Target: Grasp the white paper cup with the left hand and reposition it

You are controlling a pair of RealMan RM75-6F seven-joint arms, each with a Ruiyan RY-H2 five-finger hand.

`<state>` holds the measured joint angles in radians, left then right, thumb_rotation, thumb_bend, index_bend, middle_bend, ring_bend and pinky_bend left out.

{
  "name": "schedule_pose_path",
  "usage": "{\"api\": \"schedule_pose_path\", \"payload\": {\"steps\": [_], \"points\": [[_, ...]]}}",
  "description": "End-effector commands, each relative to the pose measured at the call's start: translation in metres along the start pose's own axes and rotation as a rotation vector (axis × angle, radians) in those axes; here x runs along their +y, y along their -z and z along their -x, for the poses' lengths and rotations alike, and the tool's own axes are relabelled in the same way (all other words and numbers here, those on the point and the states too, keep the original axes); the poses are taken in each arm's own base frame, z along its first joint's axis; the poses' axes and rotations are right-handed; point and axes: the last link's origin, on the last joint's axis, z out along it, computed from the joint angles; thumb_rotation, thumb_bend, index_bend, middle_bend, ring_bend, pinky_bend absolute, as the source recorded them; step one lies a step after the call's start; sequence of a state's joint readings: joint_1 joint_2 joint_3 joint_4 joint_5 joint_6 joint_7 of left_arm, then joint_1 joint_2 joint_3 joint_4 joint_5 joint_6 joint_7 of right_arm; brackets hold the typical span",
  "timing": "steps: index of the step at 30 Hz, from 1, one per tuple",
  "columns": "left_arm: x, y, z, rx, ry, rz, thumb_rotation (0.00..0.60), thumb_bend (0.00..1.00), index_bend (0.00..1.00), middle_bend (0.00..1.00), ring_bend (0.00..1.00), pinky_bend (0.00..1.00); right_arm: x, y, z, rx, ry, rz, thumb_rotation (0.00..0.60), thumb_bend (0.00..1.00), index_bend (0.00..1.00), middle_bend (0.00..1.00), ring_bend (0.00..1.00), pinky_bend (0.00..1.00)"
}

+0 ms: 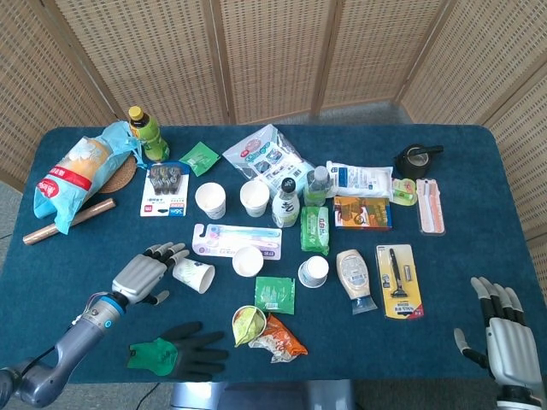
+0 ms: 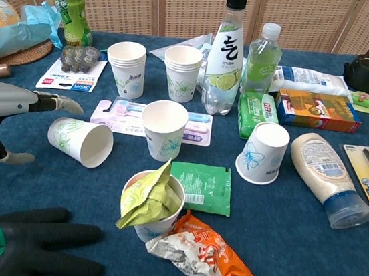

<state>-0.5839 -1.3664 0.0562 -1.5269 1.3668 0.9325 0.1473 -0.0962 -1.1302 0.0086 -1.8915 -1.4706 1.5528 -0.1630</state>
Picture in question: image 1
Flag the green tissue pack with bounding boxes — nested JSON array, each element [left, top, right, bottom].
[[300, 205, 332, 256]]

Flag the light blue bread bag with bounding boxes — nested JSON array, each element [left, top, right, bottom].
[[32, 120, 144, 236]]

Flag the pink brush blister pack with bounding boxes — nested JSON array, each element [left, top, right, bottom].
[[415, 178, 447, 236]]

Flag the dark blue table cover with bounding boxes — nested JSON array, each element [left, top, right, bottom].
[[0, 124, 547, 384]]

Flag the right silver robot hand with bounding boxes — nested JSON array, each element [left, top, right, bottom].
[[453, 276, 545, 390]]

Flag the black tape roll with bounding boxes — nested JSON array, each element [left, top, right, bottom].
[[393, 143, 444, 180]]

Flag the cream squeeze sauce bottle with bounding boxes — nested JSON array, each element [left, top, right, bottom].
[[335, 249, 379, 316]]

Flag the black binder clips pack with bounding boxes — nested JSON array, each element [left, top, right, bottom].
[[139, 161, 191, 219]]

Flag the water bottle green label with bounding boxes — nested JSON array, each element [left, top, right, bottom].
[[303, 166, 331, 208]]

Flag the round woven brown coaster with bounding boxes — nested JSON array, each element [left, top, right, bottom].
[[97, 154, 138, 195]]

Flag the brown paper roll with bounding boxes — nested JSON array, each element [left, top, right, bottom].
[[21, 198, 117, 247]]

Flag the thin black cable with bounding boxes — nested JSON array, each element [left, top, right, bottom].
[[134, 382, 162, 410]]

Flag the black and green work glove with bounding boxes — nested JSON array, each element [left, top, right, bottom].
[[126, 320, 230, 383]]

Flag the clear bottle black cap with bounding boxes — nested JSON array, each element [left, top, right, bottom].
[[271, 177, 300, 229]]

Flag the orange snack wrapper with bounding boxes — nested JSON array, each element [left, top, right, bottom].
[[248, 313, 309, 364]]

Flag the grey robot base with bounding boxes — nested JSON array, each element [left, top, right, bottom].
[[169, 379, 356, 410]]

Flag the bamboo folding screen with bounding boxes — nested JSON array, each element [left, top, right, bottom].
[[0, 0, 547, 309]]

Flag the white paper cup leaf print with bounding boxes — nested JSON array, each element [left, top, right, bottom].
[[172, 257, 216, 295]]

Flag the small green sachet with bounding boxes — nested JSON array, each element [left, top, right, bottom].
[[178, 141, 222, 178]]

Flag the toothbrush blister pack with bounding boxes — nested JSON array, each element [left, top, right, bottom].
[[191, 223, 284, 261]]

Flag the green sachet with barcode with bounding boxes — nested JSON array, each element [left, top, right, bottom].
[[254, 275, 297, 316]]

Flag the orange and blue box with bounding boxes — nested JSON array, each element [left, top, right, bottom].
[[332, 195, 394, 231]]

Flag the white wet wipes pack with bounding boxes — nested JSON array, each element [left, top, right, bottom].
[[326, 160, 394, 200]]

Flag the clear printed zip bag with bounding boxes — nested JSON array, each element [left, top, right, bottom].
[[222, 124, 316, 194]]

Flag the yellow razor blister pack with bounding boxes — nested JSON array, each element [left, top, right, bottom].
[[375, 243, 426, 319]]

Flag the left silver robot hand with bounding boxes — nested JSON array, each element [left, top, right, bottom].
[[111, 242, 191, 306]]

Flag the green tea bottle yellow cap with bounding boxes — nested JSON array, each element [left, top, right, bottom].
[[127, 105, 171, 163]]

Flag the upturned white paper cup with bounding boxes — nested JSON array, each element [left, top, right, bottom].
[[297, 255, 331, 290]]

